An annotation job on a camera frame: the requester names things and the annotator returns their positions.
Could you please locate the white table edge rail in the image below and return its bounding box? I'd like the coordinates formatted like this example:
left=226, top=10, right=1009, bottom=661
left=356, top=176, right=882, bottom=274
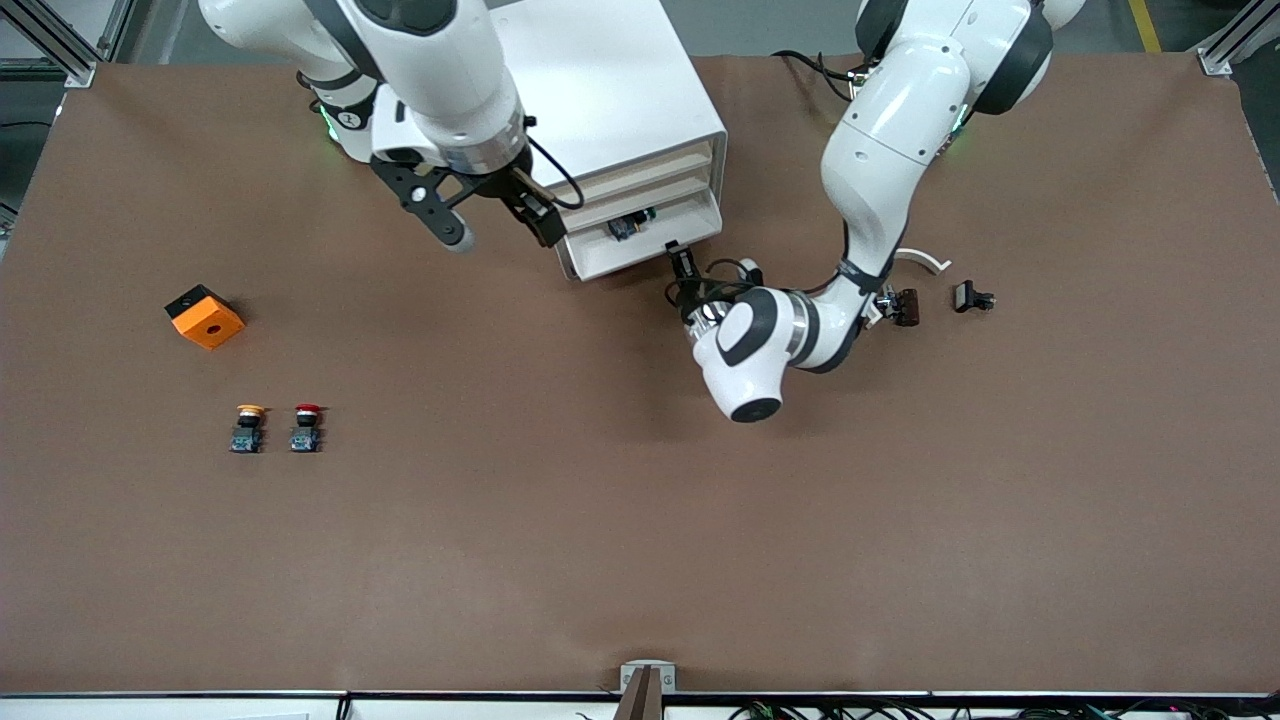
left=0, top=690, right=1280, bottom=720

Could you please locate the aluminium frame profile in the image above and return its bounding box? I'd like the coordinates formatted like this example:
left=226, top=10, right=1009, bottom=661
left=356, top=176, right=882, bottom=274
left=1197, top=0, right=1280, bottom=78
left=0, top=0, right=101, bottom=87

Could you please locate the white curved plastic ring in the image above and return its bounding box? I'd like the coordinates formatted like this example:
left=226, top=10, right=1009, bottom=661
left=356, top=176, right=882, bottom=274
left=862, top=247, right=952, bottom=330

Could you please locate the white drawer cabinet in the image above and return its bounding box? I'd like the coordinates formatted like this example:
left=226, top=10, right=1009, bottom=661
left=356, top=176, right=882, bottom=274
left=488, top=0, right=728, bottom=283

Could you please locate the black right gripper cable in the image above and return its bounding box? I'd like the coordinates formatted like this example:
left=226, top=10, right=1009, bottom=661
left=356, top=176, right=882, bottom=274
left=520, top=114, right=587, bottom=212

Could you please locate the black arm base cable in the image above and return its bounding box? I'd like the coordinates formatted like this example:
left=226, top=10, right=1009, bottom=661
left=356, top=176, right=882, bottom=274
left=771, top=49, right=863, bottom=102

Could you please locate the yellow push button switch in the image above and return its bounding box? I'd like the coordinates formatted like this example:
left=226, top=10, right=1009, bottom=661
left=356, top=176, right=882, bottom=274
left=229, top=403, right=269, bottom=455

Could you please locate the cream cabinet drawer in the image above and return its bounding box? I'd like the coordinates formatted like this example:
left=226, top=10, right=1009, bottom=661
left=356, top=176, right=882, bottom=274
left=555, top=189, right=725, bottom=284
left=566, top=183, right=715, bottom=233
left=578, top=165, right=715, bottom=208
left=574, top=141, right=715, bottom=189

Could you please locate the red push button switch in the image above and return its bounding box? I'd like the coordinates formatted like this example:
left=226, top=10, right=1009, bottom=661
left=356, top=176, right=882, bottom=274
left=289, top=403, right=327, bottom=454

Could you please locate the orange box with hole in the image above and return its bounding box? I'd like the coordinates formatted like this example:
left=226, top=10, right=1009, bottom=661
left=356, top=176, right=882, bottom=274
left=164, top=284, right=246, bottom=351

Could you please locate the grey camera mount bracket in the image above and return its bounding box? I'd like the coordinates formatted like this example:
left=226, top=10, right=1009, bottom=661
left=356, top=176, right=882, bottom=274
left=614, top=661, right=677, bottom=720

